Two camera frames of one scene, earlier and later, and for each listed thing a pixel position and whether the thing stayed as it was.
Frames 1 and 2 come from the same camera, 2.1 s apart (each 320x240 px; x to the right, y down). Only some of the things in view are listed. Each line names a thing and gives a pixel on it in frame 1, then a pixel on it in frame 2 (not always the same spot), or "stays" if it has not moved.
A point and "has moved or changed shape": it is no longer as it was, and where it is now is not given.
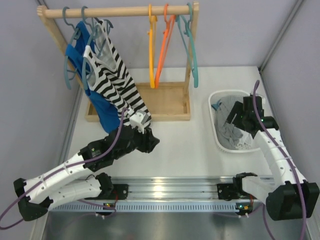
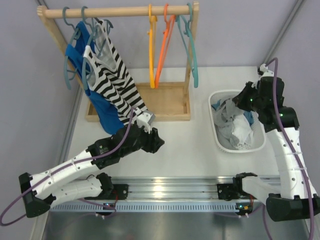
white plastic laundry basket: [228, 137] stays
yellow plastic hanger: [152, 19] stays
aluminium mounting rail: [173, 189] stays
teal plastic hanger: [188, 22] stays
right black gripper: [238, 109] to [239, 99]
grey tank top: [229, 134] has moved or changed shape
